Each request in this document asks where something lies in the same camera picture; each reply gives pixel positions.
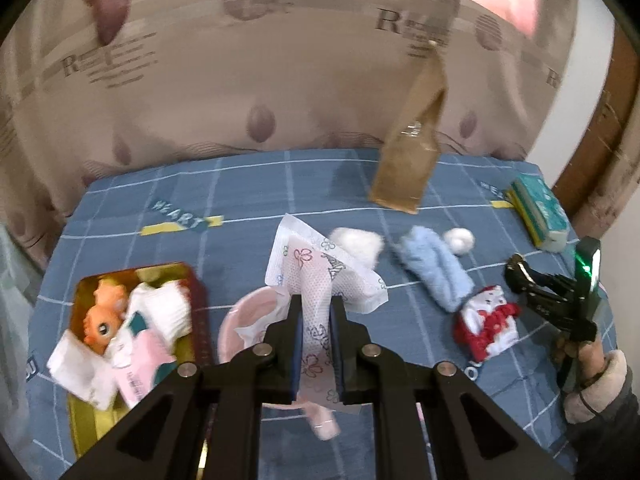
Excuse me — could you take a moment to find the white fluffy ball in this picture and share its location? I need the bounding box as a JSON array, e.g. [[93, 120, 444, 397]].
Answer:
[[442, 228, 475, 256]]

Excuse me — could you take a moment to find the light blue towel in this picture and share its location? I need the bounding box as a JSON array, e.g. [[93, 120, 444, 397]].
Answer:
[[393, 226, 474, 313]]

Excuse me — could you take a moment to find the white towel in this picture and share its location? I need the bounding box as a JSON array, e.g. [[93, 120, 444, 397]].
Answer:
[[47, 276, 192, 411]]

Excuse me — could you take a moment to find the orange deer toy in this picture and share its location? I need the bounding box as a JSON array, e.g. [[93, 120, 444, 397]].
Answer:
[[82, 278, 129, 356]]

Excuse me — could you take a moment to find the floral white tissue packet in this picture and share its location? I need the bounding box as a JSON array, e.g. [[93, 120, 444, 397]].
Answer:
[[233, 214, 388, 412]]

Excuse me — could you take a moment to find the pink white wipes pack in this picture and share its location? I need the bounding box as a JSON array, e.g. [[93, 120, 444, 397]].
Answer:
[[104, 312, 177, 408]]

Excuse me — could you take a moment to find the right hand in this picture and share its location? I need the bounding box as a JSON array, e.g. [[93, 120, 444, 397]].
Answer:
[[552, 336, 606, 393]]

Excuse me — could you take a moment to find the green tissue pack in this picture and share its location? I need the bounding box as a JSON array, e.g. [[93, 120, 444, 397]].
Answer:
[[506, 174, 570, 252]]

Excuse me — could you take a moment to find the blue checked tablecloth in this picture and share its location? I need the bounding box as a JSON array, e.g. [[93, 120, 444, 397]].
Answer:
[[27, 148, 578, 479]]

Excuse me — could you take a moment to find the red gold tin box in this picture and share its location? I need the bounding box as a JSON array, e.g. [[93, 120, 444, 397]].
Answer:
[[47, 262, 214, 456]]

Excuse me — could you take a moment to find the pink ceramic mug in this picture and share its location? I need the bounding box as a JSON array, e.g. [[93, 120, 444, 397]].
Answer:
[[217, 286, 343, 442]]

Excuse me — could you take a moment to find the white yellow rolled sock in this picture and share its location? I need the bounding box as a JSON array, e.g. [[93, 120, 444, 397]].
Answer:
[[329, 228, 384, 269]]

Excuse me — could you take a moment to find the brown kraft snack bag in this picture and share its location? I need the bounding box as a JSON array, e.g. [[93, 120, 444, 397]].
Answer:
[[369, 49, 448, 214]]

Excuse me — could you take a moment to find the beige leaf print curtain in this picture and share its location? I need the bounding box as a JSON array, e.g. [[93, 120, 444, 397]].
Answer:
[[1, 0, 578, 266]]

